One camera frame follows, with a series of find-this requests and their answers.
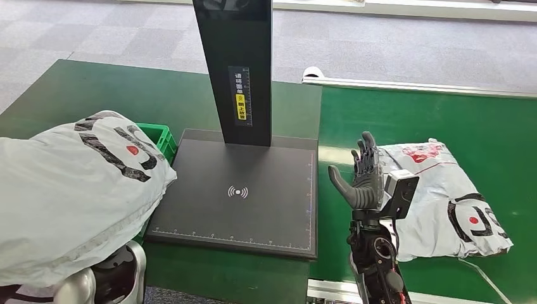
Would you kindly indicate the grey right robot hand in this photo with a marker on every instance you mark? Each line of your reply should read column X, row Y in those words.
column 367, row 193

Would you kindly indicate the grey package large red print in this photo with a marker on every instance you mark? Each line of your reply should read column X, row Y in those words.
column 63, row 201

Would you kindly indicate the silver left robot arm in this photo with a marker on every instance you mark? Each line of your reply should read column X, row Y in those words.
column 79, row 289

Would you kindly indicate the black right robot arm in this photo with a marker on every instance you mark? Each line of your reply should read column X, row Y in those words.
column 375, row 256

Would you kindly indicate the grey package red stripe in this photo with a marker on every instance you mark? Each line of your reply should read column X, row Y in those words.
column 436, row 189

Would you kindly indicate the black inbound scanner machine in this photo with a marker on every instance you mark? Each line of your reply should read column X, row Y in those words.
column 251, row 218

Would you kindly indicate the green conveyor belt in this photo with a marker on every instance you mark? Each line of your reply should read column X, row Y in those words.
column 461, row 117

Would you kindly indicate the white conveyor roller cap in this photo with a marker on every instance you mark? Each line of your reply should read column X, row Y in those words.
column 312, row 72

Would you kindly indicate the black yellow label sticker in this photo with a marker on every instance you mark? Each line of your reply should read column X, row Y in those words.
column 240, row 107

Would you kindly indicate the white low ledge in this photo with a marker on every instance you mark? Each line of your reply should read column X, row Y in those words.
column 419, row 8

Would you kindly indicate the green plastic crate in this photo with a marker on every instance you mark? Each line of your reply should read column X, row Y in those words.
column 161, row 138

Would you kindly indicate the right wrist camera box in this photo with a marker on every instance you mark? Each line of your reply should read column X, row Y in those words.
column 402, row 193

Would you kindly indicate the aluminium conveyor frame rail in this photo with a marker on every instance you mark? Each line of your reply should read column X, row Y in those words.
column 331, row 291

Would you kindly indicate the aluminium conveyor side rail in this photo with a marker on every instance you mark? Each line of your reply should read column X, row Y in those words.
column 419, row 87

